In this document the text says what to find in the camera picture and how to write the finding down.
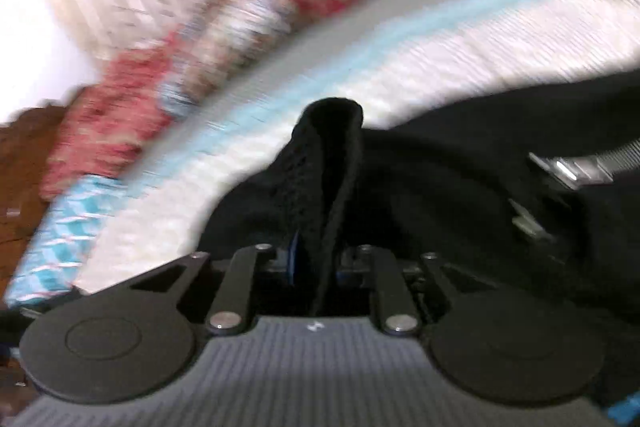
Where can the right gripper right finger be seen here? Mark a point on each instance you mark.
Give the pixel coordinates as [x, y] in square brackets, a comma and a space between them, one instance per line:
[493, 341]

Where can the black pants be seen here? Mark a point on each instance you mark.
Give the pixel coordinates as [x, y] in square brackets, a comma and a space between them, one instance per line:
[462, 180]

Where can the teal lattice pillow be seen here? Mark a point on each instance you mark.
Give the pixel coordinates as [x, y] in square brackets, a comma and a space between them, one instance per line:
[61, 244]

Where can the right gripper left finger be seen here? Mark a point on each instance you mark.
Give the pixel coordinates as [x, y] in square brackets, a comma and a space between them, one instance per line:
[140, 335]

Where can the carved wooden headboard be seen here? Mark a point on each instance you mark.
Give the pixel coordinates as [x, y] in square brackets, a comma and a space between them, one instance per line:
[26, 143]

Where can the chevron patterned bedsheet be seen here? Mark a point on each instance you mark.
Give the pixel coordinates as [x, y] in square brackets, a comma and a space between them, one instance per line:
[396, 58]

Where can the red floral quilt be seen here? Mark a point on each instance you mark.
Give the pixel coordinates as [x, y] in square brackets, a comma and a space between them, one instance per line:
[143, 89]

